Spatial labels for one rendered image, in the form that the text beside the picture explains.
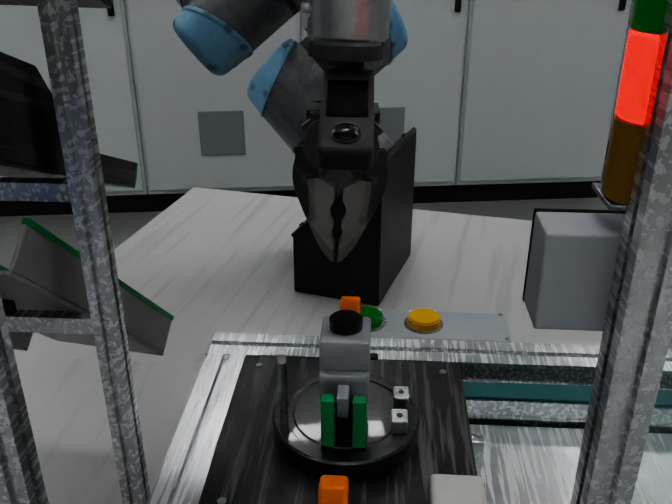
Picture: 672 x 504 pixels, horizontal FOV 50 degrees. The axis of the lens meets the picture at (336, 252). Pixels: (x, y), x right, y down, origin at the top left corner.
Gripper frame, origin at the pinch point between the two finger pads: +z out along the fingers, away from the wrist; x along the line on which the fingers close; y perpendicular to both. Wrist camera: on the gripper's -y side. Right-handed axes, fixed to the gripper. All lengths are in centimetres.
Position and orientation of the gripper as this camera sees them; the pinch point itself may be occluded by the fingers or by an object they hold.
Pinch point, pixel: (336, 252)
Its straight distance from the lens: 71.5
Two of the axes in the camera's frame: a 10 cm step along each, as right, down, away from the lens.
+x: -10.0, -0.5, 0.1
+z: -0.5, 9.3, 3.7
